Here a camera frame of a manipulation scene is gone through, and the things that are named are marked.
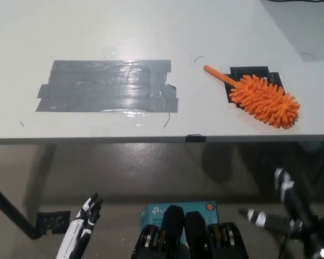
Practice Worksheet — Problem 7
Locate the black tape patch on table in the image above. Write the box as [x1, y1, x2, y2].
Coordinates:
[223, 66, 283, 109]

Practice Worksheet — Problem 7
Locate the black metal table leg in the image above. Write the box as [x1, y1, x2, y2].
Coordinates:
[0, 179, 42, 240]

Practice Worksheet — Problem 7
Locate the teal router cardboard box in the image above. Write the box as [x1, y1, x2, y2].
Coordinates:
[140, 201, 219, 243]

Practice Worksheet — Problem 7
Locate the orange microfibre duster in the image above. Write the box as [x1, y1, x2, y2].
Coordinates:
[203, 64, 301, 130]

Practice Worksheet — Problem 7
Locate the small black tape strip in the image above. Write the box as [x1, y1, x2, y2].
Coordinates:
[185, 133, 207, 144]

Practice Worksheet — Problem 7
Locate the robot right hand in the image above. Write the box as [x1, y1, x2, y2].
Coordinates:
[238, 167, 304, 236]

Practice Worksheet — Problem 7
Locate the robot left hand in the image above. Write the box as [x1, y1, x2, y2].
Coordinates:
[55, 192, 104, 259]

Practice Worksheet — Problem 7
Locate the grey duct tape patch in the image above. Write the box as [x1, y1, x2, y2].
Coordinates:
[35, 59, 180, 113]

